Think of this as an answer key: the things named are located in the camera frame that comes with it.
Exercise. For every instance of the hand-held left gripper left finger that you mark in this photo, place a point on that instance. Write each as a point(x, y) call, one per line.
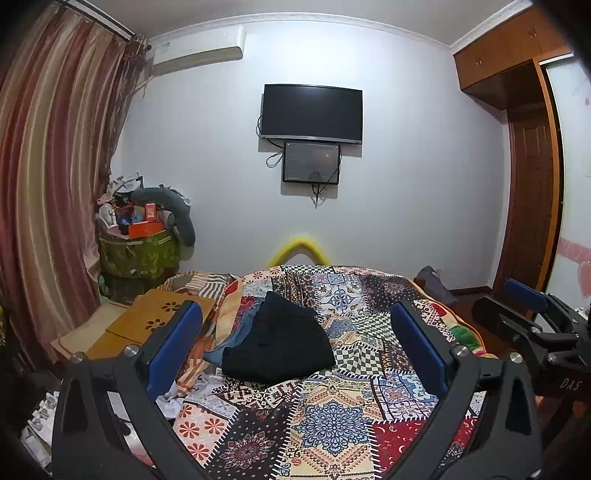
point(178, 346)

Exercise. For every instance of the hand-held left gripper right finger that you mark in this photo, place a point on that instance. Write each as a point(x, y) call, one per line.
point(418, 346)

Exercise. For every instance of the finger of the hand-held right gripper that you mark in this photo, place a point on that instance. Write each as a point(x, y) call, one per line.
point(501, 318)
point(521, 291)

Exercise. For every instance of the black pants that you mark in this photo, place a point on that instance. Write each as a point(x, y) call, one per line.
point(286, 323)

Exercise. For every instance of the blue jeans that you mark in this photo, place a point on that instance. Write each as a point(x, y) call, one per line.
point(217, 355)

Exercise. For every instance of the white clothes pile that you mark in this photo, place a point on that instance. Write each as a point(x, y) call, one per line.
point(198, 390)

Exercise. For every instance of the wooden board with flower cutouts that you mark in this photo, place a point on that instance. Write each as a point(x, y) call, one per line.
point(134, 323)

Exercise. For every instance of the dark grey cloth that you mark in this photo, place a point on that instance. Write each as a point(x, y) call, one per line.
point(431, 284)

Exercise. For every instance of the striped beige cloth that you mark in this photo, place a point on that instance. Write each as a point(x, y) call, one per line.
point(207, 281)

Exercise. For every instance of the brown wooden door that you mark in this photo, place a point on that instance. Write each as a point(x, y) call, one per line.
point(531, 198)

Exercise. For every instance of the green patterned storage bag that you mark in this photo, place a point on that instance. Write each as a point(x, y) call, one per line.
point(143, 254)

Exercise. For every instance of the patchwork printed blanket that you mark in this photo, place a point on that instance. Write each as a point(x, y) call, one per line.
point(332, 415)

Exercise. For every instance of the white wardrobe door pink decals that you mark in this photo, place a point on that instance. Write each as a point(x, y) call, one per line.
point(570, 184)

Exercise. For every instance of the orange box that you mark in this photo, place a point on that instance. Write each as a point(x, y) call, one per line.
point(145, 229)

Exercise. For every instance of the grey long pillow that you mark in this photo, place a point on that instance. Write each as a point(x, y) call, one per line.
point(182, 217)

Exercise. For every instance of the small red box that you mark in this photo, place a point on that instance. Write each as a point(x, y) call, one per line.
point(150, 212)

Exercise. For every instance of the yellow curved object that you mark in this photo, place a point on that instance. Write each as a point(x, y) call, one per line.
point(295, 242)

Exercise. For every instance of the pile of household clutter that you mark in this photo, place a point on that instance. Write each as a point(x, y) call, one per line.
point(117, 198)

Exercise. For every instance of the small black monitor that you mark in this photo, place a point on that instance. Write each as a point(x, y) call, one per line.
point(311, 161)

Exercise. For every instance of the striped red brown curtain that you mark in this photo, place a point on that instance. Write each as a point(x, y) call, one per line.
point(55, 161)

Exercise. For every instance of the brown wooden overhead cabinet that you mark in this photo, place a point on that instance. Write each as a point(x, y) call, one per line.
point(498, 60)

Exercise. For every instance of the white air conditioner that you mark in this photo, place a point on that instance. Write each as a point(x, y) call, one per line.
point(198, 53)

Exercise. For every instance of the dark curtain rod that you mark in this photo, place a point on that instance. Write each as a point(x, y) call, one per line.
point(108, 24)

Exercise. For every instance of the black wall television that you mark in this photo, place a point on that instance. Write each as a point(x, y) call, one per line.
point(311, 110)

